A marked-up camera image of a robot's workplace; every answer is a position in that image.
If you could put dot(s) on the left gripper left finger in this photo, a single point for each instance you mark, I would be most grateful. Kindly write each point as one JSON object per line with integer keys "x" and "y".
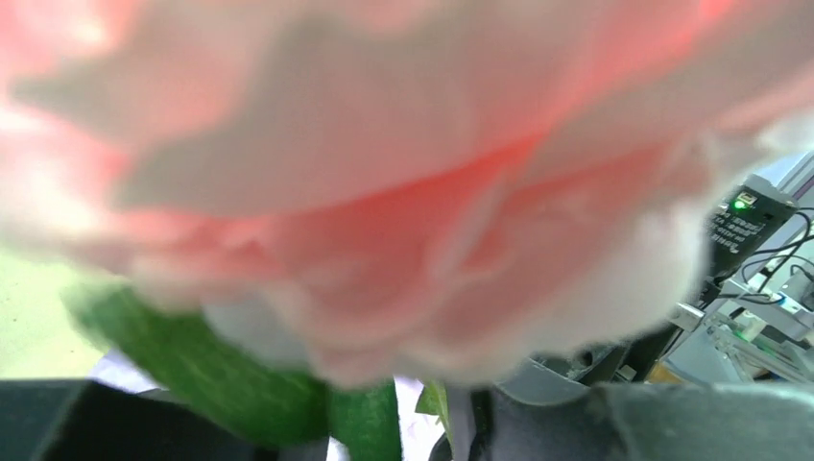
{"x": 85, "y": 420}

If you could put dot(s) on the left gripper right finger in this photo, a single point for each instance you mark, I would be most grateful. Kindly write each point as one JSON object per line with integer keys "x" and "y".
{"x": 539, "y": 415}

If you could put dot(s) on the pink double rose stem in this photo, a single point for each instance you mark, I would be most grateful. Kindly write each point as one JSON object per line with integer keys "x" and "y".
{"x": 288, "y": 204}

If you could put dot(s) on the black electronics box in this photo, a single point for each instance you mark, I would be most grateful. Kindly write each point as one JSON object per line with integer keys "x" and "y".
{"x": 741, "y": 224}

